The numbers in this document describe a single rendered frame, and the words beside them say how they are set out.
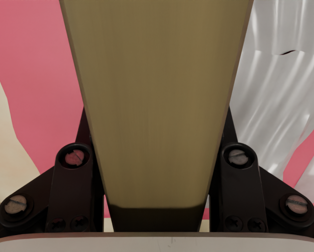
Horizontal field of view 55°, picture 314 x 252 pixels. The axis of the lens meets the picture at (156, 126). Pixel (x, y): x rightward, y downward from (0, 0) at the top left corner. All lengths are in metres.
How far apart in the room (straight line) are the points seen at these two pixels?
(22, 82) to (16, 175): 0.11
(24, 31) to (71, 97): 0.05
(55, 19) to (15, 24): 0.02
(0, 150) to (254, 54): 0.19
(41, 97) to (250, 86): 0.13
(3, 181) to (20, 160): 0.04
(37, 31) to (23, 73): 0.03
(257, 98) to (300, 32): 0.04
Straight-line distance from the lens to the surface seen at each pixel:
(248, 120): 0.20
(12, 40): 0.19
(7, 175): 0.29
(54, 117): 0.22
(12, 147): 0.25
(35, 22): 0.18
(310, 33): 0.18
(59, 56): 0.18
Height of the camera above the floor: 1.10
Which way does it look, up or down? 43 degrees down
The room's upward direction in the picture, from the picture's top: 180 degrees counter-clockwise
